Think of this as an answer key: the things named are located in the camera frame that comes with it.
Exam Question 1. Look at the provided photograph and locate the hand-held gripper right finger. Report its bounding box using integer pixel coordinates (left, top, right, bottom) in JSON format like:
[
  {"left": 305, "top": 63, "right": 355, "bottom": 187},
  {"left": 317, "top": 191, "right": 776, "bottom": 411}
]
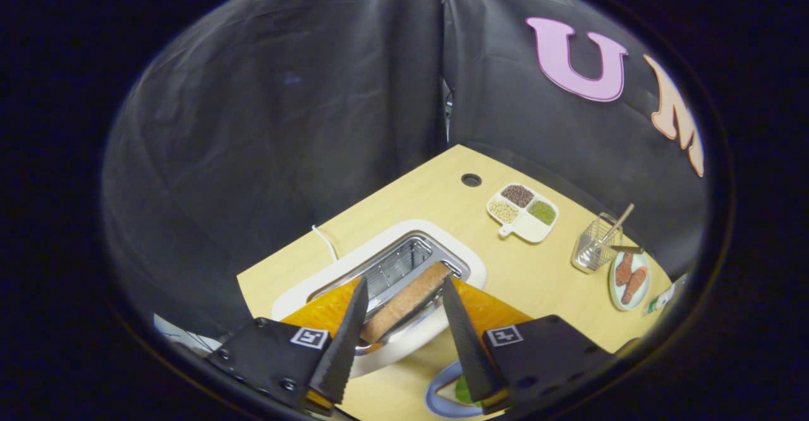
[{"left": 442, "top": 276, "right": 617, "bottom": 415}]

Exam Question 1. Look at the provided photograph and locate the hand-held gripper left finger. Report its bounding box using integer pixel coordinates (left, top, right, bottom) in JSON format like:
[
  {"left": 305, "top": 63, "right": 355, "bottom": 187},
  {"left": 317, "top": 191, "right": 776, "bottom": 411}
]
[{"left": 207, "top": 276, "right": 369, "bottom": 417}]

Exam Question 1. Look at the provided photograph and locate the green lettuce leaf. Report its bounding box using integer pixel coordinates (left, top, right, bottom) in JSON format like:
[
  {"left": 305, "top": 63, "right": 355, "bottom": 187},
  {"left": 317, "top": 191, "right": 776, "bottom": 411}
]
[{"left": 455, "top": 375, "right": 484, "bottom": 407}]

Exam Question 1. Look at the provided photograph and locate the toasted bread slice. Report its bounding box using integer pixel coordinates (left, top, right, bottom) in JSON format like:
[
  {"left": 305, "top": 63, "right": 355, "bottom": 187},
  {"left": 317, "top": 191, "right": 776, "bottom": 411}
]
[{"left": 359, "top": 261, "right": 452, "bottom": 345}]

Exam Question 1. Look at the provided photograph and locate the white toaster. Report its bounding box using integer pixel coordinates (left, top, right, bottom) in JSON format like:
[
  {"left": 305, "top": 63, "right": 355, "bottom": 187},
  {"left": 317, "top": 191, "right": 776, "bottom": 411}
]
[{"left": 272, "top": 219, "right": 489, "bottom": 379}]

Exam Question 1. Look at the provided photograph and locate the blue round plate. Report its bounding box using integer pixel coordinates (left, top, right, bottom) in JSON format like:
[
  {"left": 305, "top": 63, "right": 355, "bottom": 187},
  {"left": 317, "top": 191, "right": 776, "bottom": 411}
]
[{"left": 425, "top": 361, "right": 506, "bottom": 419}]

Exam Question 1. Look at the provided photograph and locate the white divided dish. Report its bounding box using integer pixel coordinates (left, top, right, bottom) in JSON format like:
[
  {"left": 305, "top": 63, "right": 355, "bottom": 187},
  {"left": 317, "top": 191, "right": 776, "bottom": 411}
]
[{"left": 487, "top": 183, "right": 560, "bottom": 243}]

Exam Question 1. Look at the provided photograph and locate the pale green oval plate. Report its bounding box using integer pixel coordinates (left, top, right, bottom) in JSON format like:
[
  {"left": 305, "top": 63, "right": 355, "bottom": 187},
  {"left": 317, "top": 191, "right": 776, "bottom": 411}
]
[{"left": 609, "top": 252, "right": 650, "bottom": 311}]

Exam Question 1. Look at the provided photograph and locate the thin wooden utensil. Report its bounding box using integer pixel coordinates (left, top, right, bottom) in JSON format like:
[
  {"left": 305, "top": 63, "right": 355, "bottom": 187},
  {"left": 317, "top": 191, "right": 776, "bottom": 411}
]
[{"left": 597, "top": 204, "right": 635, "bottom": 245}]

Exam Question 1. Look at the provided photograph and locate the clear plastic water bottle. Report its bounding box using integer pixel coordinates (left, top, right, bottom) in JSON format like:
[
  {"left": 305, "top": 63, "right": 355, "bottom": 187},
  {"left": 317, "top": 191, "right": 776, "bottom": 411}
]
[{"left": 643, "top": 274, "right": 686, "bottom": 316}]

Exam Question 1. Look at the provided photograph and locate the black backdrop cloth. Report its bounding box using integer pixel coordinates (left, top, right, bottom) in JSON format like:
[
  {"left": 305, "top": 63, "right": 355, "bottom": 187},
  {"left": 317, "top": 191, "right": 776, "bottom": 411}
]
[{"left": 101, "top": 0, "right": 709, "bottom": 339}]

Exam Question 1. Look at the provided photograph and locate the white toaster cable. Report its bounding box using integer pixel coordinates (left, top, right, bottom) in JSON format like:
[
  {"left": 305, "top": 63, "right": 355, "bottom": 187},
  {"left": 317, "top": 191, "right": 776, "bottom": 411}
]
[{"left": 312, "top": 225, "right": 342, "bottom": 264}]

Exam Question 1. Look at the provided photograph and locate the wire utensil holder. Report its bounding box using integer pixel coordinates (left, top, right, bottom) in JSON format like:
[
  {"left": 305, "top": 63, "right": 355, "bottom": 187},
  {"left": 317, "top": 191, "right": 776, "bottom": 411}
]
[{"left": 571, "top": 212, "right": 623, "bottom": 274}]

